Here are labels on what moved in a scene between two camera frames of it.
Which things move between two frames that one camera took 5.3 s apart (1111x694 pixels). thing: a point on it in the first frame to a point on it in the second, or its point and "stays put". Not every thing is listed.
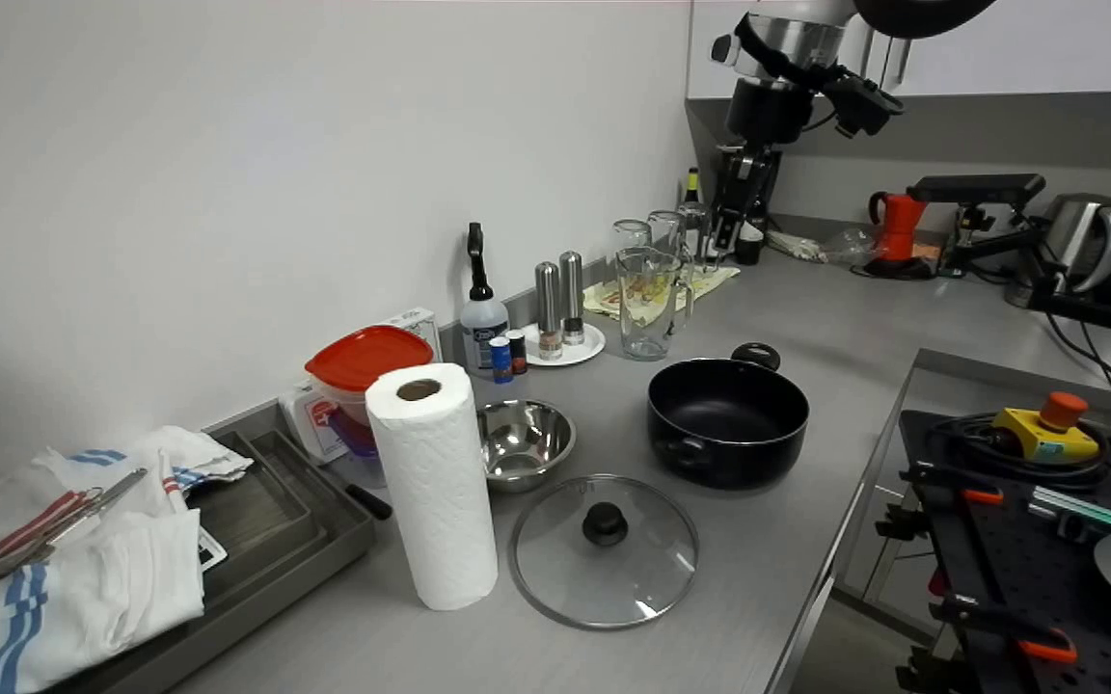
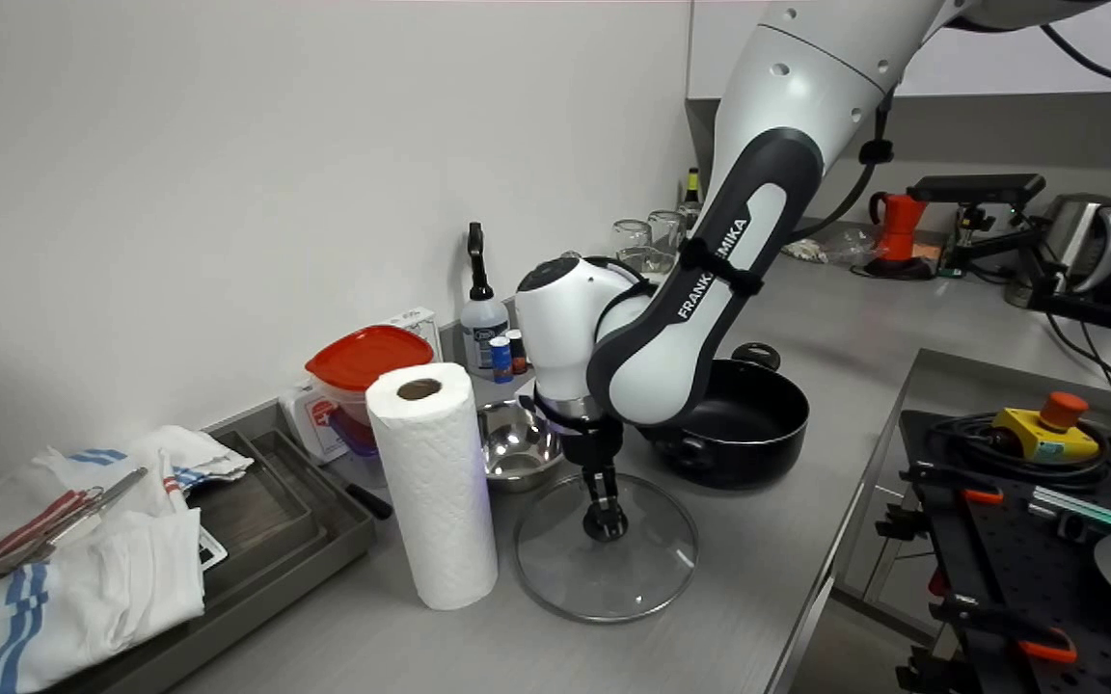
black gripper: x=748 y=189 to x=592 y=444
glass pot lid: x=605 y=553 stays put
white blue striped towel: x=121 y=574 stays put
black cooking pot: x=727 y=420 stays put
